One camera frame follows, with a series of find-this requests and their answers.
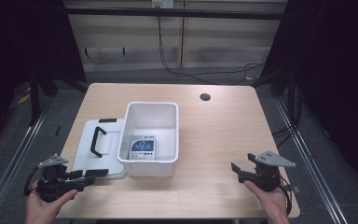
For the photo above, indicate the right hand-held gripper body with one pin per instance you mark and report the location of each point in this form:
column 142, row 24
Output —
column 268, row 174

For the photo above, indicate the small black floor piece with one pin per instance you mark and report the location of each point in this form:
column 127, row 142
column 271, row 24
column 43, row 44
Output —
column 57, row 130

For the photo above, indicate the black horizontal bar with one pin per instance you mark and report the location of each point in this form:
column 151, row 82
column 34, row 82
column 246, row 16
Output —
column 174, row 12

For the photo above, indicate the person's right hand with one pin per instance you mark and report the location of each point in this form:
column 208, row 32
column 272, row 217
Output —
column 268, row 200

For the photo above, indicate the black metal stand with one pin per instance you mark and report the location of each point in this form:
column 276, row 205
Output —
column 34, row 99

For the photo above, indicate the black curtain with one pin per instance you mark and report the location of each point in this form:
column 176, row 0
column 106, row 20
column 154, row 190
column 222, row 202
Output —
column 332, row 77
column 18, row 40

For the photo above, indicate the person's left hand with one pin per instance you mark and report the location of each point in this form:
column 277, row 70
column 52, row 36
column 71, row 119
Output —
column 42, row 208

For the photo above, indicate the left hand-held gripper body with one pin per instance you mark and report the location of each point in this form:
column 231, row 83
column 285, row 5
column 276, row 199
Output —
column 51, row 185

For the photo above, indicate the white wall socket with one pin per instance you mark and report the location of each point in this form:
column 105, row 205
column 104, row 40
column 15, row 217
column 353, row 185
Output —
column 162, row 3

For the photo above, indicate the white plastic storage box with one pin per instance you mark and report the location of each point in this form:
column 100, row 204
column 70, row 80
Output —
column 150, row 140

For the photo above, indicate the white and blue packet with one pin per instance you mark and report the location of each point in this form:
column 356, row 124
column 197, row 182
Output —
column 142, row 147

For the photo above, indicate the metal floor rail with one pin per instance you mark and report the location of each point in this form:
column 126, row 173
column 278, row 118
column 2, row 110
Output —
column 15, row 155
column 310, row 161

